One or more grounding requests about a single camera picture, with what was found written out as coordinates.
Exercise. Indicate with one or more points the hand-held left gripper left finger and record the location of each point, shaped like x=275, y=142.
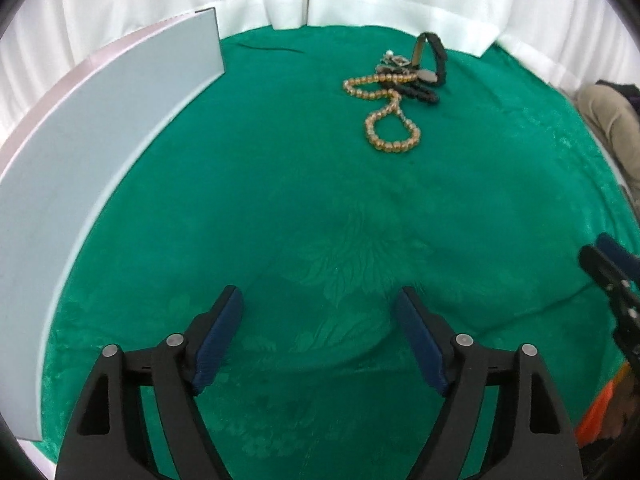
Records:
x=220, y=340

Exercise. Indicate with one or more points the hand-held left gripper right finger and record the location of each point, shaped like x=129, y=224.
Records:
x=420, y=345

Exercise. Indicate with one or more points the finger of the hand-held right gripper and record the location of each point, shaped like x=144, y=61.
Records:
x=617, y=252

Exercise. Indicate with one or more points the long white box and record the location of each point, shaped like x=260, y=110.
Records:
x=100, y=135

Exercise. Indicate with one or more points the silver pearl charm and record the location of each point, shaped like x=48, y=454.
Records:
x=397, y=61

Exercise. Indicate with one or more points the green patterned cloth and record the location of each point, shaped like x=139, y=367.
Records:
x=300, y=235

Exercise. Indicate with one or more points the orange cloth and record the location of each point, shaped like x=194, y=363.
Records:
x=597, y=410

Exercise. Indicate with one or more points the dark purple cloth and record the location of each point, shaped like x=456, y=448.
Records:
x=620, y=87

